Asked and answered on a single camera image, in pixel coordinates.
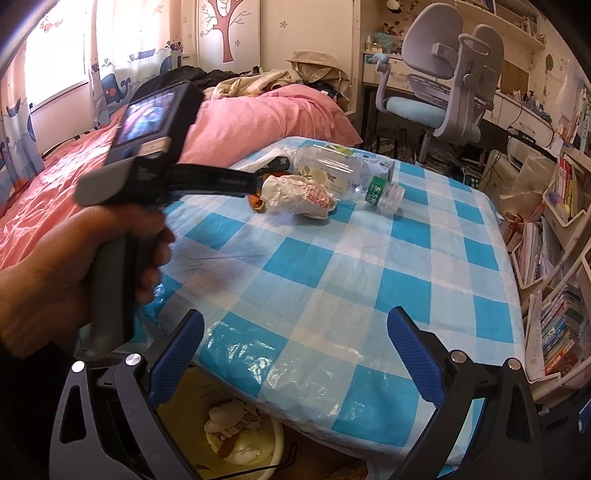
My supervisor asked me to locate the white paper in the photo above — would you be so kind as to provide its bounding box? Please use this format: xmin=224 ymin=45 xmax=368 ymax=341
xmin=261 ymin=173 xmax=338 ymax=220

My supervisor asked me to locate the cream printed cloth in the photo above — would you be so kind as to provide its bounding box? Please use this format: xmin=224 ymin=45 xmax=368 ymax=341
xmin=203 ymin=69 xmax=301 ymax=100

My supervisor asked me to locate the printed drink carton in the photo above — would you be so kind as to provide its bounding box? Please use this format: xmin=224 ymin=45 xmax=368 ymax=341
xmin=323 ymin=143 xmax=397 ymax=184

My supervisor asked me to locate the white plastic bag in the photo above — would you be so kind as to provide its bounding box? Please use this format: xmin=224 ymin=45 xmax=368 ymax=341
xmin=231 ymin=147 xmax=296 ymax=180

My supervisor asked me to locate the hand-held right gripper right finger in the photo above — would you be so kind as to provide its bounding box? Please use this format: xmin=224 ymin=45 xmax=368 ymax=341
xmin=383 ymin=305 xmax=542 ymax=480

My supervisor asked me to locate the crumpled white tissue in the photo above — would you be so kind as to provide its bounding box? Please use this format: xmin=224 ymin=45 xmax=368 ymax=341
xmin=205 ymin=399 xmax=265 ymax=465

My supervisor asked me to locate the khaki jacket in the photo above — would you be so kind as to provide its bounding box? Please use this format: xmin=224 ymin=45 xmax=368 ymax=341
xmin=286 ymin=50 xmax=352 ymax=101

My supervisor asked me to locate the yellow basin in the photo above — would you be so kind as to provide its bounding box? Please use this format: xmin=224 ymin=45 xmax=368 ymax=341
xmin=203 ymin=399 xmax=285 ymax=480

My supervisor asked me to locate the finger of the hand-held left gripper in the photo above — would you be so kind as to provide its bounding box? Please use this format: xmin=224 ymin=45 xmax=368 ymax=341
xmin=169 ymin=164 xmax=265 ymax=199

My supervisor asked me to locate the black cord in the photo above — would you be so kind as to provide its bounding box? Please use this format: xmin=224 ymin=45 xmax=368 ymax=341
xmin=275 ymin=440 xmax=301 ymax=475

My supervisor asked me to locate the person's left hand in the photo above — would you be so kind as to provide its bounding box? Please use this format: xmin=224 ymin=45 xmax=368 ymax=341
xmin=0 ymin=203 xmax=177 ymax=360

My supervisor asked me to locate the pink tree wall sticker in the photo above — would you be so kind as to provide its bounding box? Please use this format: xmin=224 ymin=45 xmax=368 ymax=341
xmin=198 ymin=0 xmax=260 ymax=65

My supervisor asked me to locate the whale print curtain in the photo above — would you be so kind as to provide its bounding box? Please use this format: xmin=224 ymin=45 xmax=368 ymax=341
xmin=0 ymin=0 xmax=186 ymax=186

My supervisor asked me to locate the pink blanket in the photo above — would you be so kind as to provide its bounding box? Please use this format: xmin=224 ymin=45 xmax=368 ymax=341
xmin=0 ymin=83 xmax=363 ymax=273

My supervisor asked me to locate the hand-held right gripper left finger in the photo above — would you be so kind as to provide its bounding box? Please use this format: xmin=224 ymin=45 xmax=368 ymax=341
xmin=48 ymin=309 xmax=207 ymax=480

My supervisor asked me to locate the white book rack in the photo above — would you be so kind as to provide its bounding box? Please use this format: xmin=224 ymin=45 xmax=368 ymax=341
xmin=508 ymin=154 xmax=591 ymax=288
xmin=525 ymin=258 xmax=591 ymax=403

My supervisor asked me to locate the blue checked tablecloth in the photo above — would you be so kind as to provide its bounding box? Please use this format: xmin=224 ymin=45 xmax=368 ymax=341
xmin=141 ymin=136 xmax=527 ymax=467

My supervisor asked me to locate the clear plastic bag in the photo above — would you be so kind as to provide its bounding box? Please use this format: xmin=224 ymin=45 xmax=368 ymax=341
xmin=499 ymin=154 xmax=555 ymax=214

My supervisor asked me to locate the grey blue desk chair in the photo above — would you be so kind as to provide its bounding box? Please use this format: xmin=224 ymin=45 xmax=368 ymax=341
xmin=373 ymin=4 xmax=504 ymax=168

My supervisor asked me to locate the white printer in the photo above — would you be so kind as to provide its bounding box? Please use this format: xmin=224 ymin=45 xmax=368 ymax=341
xmin=507 ymin=134 xmax=556 ymax=172

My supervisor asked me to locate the white wall shelf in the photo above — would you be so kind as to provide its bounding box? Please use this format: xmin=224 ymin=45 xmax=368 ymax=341
xmin=455 ymin=0 xmax=548 ymax=52

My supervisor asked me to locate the clear plastic bottle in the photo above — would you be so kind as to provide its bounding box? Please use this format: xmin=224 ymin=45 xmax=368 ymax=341
xmin=290 ymin=144 xmax=406 ymax=216

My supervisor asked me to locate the black clothing pile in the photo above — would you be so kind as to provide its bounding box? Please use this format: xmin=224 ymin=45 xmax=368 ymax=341
xmin=139 ymin=65 xmax=241 ymax=100

